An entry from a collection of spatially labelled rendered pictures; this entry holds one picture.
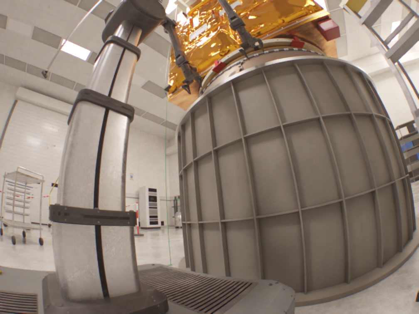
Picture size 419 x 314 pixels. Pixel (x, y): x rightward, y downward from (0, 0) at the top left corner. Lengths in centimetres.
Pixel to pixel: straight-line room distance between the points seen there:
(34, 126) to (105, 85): 806
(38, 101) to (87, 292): 851
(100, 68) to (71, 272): 38
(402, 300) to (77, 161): 92
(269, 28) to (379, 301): 192
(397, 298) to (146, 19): 122
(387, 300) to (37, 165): 827
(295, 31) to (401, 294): 181
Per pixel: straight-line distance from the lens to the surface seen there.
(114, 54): 47
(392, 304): 76
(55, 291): 34
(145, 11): 61
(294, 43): 168
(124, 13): 65
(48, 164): 790
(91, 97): 35
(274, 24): 178
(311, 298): 80
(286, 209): 77
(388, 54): 97
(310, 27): 178
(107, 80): 40
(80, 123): 32
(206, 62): 190
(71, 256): 28
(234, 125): 94
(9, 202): 464
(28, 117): 861
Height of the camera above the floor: 43
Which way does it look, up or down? 19 degrees up
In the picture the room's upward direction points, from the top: 6 degrees counter-clockwise
